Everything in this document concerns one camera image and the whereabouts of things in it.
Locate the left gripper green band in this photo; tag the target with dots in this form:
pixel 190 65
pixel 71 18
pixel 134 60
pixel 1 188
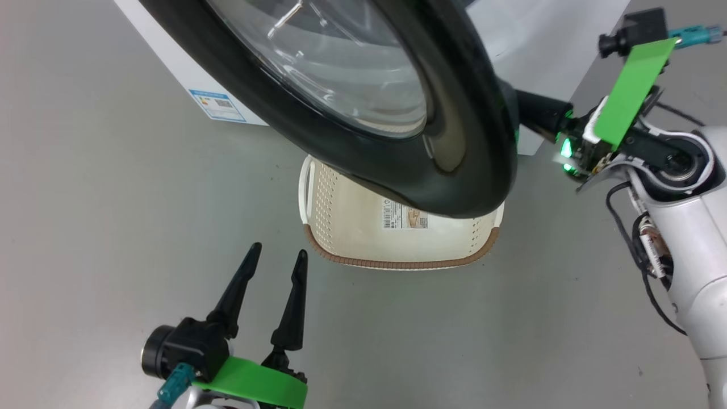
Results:
pixel 255 386

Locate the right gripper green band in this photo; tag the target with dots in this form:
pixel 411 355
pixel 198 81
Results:
pixel 633 91

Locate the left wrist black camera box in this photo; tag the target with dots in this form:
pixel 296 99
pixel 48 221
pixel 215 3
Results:
pixel 199 346

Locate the black round glass door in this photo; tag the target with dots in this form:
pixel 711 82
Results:
pixel 454 113

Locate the white washing machine body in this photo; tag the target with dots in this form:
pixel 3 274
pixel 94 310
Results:
pixel 545 45

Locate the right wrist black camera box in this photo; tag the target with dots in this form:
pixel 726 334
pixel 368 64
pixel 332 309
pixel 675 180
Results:
pixel 644 25

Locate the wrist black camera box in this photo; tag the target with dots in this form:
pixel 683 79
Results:
pixel 199 346
pixel 644 25

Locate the basket barcode label sticker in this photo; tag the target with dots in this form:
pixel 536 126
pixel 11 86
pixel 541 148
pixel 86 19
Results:
pixel 400 217

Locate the blue energy label sticker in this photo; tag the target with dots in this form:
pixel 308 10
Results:
pixel 218 105

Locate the cream basket with brown rim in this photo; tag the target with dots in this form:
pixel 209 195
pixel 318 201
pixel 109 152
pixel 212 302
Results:
pixel 352 233

